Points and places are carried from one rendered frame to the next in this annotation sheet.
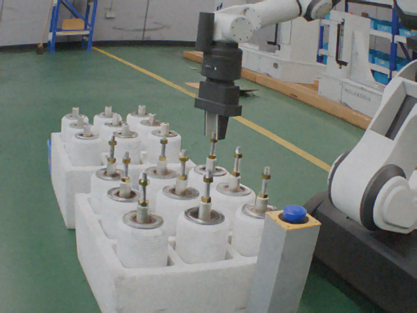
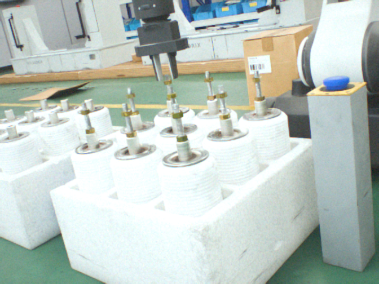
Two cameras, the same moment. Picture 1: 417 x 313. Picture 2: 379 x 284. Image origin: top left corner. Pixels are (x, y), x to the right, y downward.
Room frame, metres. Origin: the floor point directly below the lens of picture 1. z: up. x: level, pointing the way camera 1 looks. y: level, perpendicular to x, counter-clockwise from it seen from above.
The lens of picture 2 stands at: (0.21, 0.33, 0.48)
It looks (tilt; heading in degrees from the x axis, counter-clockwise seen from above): 17 degrees down; 339
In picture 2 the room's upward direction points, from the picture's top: 10 degrees counter-clockwise
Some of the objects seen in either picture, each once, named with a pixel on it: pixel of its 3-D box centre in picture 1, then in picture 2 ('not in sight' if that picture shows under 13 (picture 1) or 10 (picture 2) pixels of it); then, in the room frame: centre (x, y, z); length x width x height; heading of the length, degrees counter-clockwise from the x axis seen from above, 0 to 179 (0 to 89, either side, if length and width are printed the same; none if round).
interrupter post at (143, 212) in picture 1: (143, 213); (184, 150); (0.82, 0.10, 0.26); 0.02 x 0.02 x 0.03
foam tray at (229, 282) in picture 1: (175, 260); (192, 204); (0.98, 0.05, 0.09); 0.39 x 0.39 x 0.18; 26
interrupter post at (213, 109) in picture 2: (234, 183); (213, 107); (1.03, -0.06, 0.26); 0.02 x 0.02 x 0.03
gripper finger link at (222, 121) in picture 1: (223, 126); (174, 64); (1.12, -0.03, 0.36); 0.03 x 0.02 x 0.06; 137
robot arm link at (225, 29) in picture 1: (221, 36); not in sight; (1.12, 0.00, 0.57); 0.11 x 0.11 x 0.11; 34
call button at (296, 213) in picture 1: (294, 214); (336, 84); (0.75, -0.15, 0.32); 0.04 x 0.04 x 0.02
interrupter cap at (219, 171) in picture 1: (210, 171); (173, 112); (1.13, -0.01, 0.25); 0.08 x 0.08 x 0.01
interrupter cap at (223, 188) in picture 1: (233, 189); (214, 113); (1.03, -0.06, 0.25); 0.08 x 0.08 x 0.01
